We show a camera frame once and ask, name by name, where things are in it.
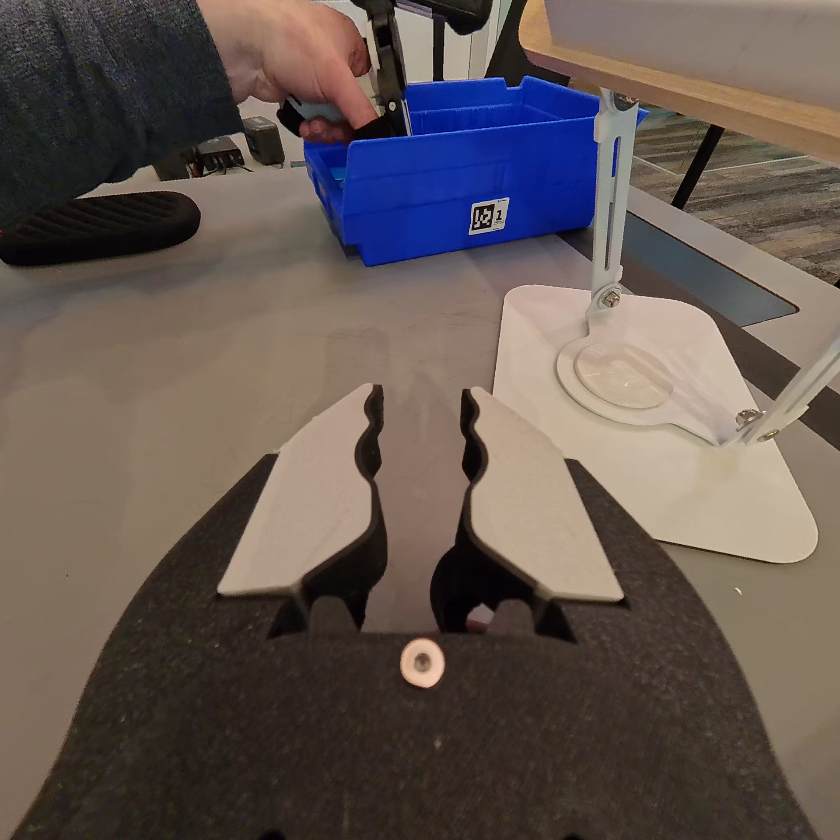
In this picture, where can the person's left hand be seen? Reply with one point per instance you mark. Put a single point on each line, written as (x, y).
(282, 53)

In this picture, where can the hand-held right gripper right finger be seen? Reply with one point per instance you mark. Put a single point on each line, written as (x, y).
(538, 519)

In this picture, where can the instruction board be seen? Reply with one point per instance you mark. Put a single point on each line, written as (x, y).
(709, 66)

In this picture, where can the black charger blocks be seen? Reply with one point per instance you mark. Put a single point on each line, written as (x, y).
(236, 147)

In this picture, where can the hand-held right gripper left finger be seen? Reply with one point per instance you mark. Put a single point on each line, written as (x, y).
(302, 519)

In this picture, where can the grey desk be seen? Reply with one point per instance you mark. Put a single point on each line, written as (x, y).
(197, 368)

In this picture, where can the person's left forearm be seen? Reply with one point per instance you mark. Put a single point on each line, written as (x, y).
(92, 92)

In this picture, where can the blue plastic bin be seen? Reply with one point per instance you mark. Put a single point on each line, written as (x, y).
(446, 184)

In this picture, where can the white document stand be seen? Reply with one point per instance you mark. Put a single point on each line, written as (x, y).
(656, 433)

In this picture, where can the black ribbed wrist rest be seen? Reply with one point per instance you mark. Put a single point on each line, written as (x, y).
(92, 227)

